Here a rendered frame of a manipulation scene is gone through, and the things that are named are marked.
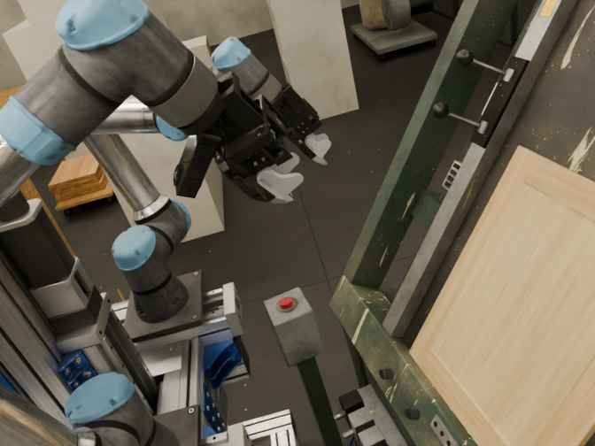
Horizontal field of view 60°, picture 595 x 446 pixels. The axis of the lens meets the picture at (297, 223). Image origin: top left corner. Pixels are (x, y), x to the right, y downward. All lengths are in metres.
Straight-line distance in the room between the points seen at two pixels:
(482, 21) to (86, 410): 1.22
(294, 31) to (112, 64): 4.31
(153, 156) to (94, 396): 2.60
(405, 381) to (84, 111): 1.01
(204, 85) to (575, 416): 0.83
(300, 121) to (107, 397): 0.68
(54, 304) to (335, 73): 4.09
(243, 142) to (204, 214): 3.07
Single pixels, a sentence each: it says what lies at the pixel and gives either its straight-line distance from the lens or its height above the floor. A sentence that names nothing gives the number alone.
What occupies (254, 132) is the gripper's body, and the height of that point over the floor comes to 1.70.
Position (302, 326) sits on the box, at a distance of 1.50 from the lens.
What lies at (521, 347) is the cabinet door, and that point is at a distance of 1.13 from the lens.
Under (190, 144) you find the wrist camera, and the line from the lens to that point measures 0.64.
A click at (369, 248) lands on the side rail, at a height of 1.01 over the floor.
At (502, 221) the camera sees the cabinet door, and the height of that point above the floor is 1.23.
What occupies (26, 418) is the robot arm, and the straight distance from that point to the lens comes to 0.86.
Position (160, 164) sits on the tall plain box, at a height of 0.62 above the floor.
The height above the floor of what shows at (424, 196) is 1.13.
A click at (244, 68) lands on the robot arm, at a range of 1.12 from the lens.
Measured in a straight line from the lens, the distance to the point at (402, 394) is 1.34.
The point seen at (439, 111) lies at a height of 1.43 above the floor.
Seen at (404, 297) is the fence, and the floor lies 0.99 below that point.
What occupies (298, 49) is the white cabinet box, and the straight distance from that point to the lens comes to 4.84.
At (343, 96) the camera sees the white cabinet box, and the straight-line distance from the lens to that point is 5.04.
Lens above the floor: 1.92
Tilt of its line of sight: 33 degrees down
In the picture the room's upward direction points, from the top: 16 degrees counter-clockwise
